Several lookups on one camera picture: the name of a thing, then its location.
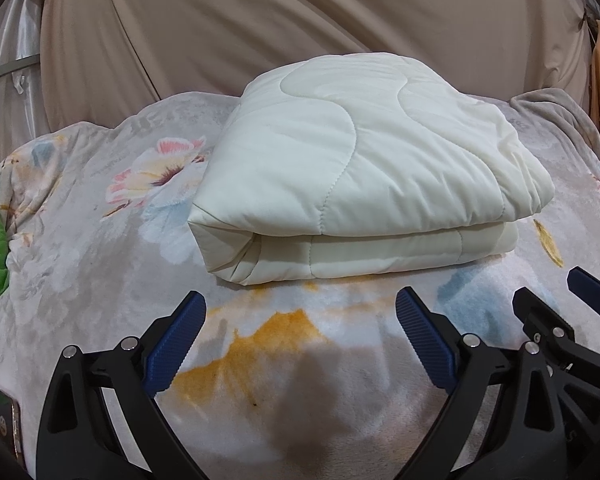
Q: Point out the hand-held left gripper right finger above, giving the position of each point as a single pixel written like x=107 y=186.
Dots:
x=425 y=345

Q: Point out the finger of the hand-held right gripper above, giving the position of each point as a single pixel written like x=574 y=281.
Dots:
x=587 y=285
x=545 y=317

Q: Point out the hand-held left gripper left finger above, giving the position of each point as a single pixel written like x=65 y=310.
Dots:
x=177 y=345

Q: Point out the white quilt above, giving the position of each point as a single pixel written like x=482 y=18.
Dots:
x=355 y=170

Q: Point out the floral plush blanket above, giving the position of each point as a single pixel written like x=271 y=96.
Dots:
x=105 y=240

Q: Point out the gold-framed smartphone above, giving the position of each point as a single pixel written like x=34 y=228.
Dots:
x=7 y=422

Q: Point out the silver satin curtain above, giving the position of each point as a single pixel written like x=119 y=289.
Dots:
x=15 y=95

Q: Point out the beige curtain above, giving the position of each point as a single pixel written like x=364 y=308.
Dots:
x=280 y=15

